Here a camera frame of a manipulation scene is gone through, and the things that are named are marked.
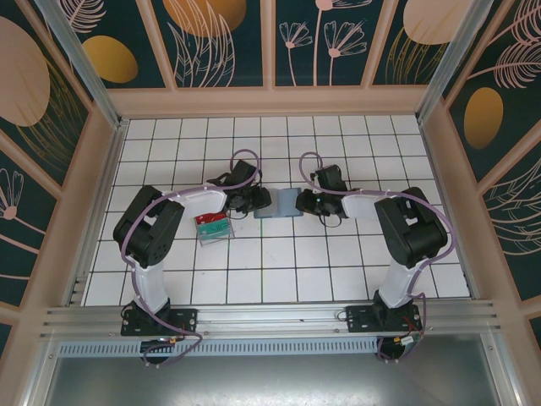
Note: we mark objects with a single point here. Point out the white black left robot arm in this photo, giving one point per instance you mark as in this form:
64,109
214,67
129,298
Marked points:
148,237

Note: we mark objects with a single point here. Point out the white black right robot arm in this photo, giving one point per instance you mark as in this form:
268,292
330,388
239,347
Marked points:
414,232

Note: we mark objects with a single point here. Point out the red card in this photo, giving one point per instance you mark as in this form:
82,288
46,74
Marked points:
211,219

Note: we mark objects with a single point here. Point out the green card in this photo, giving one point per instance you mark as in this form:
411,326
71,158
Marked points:
215,229

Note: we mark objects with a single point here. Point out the clear plastic box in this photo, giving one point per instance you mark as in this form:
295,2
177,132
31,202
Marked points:
217,241

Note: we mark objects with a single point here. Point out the grey metal sheet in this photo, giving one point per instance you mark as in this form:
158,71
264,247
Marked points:
270,380

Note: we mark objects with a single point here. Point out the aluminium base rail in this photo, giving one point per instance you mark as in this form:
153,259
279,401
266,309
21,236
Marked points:
270,317

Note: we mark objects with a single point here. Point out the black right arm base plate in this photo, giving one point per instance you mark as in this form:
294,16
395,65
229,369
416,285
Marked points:
359,319

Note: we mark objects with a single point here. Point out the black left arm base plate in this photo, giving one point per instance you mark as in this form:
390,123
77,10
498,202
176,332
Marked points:
186,319

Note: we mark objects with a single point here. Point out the pink flower wall panel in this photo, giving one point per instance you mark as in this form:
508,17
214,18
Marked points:
321,63

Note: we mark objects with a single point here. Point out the orange circle leaf wall panel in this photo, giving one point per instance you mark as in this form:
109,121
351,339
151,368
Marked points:
211,51

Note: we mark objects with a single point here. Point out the pink circle wall panel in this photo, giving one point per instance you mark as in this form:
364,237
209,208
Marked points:
406,63

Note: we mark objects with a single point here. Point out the aluminium corner post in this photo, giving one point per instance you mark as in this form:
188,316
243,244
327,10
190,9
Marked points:
448,59
84,72

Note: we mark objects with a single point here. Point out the gold oval wall panel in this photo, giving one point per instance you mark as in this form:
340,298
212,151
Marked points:
127,42

